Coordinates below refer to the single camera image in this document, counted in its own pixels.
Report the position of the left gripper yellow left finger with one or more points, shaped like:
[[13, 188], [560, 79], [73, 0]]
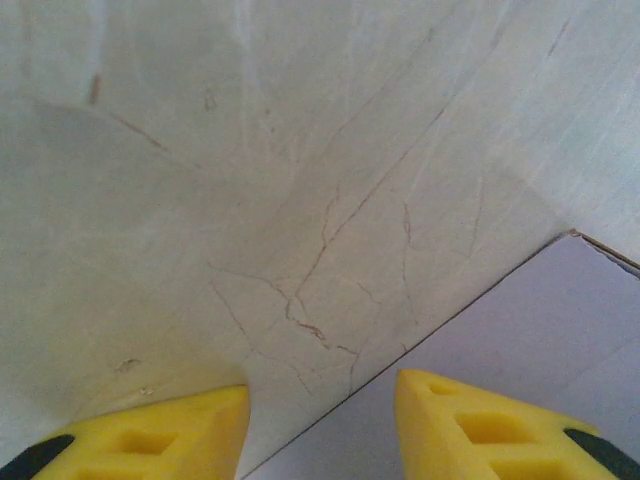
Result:
[[125, 445]]

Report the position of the lilac paper box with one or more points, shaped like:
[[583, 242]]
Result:
[[500, 325]]

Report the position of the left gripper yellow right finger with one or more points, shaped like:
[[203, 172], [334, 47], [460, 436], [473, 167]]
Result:
[[500, 440]]

